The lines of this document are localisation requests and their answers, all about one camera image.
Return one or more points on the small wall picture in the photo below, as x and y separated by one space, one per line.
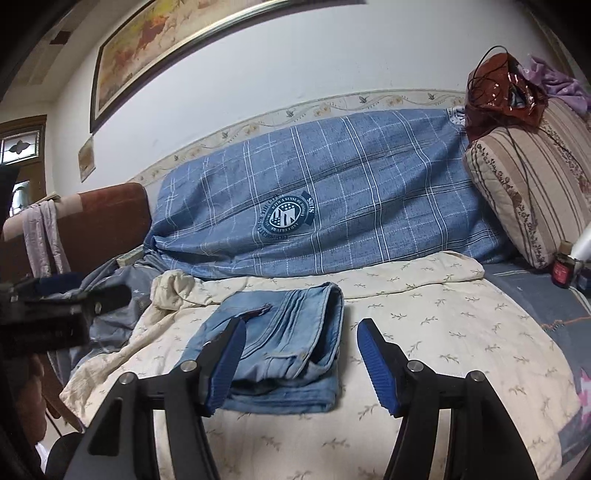
86 160

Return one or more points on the purple cloth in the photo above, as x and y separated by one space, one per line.
558 85

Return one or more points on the grey star-print cloth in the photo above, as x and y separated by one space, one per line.
124 294

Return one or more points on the blue plaid quilt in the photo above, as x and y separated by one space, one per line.
327 196

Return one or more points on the brown wooden headboard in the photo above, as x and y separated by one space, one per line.
97 225

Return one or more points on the wooden glass-pane door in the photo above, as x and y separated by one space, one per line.
23 147

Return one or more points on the dark red plastic bag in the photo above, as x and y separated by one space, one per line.
499 95

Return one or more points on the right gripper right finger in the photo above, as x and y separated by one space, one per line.
484 442

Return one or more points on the striped floral beige pillow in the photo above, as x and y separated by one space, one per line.
537 182

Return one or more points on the grey patterned bedsheet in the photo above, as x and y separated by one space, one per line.
564 314

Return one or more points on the cream leaf-print blanket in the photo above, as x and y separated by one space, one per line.
439 309

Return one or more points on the lilac cloth on headboard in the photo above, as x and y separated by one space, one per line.
42 240

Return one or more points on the framed painting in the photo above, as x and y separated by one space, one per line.
161 32

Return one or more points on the red label small bottle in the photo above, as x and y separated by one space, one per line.
563 266

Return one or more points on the light blue denim jeans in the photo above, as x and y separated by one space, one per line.
289 364

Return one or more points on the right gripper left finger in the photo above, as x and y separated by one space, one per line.
120 441

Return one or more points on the blue label small bottle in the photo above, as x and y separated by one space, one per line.
583 280

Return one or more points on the person left hand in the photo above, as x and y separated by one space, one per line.
25 377

